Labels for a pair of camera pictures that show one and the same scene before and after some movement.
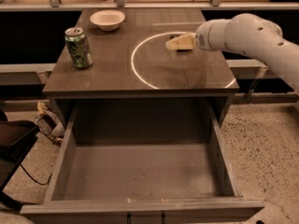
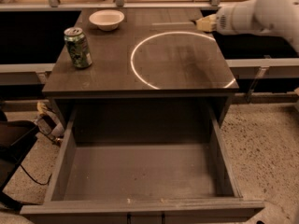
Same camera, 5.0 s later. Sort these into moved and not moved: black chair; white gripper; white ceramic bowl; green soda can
Moved: white gripper
Not moved: white ceramic bowl; black chair; green soda can
